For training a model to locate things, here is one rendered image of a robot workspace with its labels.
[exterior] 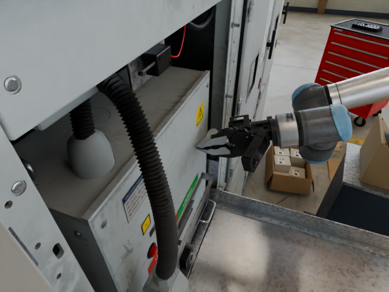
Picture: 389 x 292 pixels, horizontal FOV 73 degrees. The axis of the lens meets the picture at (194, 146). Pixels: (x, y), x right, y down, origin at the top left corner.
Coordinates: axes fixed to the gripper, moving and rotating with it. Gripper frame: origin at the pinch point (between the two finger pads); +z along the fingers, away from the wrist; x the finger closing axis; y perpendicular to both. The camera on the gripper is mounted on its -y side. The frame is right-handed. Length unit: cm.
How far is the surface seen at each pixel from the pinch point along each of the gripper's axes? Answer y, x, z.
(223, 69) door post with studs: 15.9, 13.8, -8.7
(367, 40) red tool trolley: 216, -70, -128
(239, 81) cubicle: 24.0, 5.2, -12.4
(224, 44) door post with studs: 15.9, 20.3, -10.5
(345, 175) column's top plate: 43, -63, -54
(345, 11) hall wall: 727, -191, -281
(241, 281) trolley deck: -16.9, -40.2, -4.4
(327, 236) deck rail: 1, -48, -34
